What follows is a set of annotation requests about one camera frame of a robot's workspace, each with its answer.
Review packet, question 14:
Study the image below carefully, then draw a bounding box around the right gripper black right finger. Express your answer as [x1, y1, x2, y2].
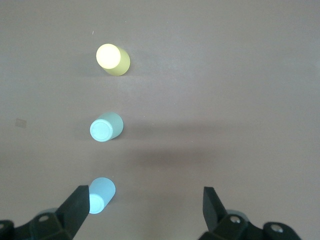
[199, 186, 264, 240]

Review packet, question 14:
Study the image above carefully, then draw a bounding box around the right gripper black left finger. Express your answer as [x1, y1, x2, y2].
[28, 185, 90, 240]

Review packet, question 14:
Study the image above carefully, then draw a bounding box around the sage green plastic cup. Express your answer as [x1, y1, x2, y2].
[89, 112, 125, 143]

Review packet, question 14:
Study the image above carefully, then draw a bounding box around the yellow plastic cup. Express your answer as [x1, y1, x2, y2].
[95, 43, 131, 77]

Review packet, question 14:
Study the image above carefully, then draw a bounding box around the light blue plastic cup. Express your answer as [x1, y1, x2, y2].
[88, 177, 117, 215]

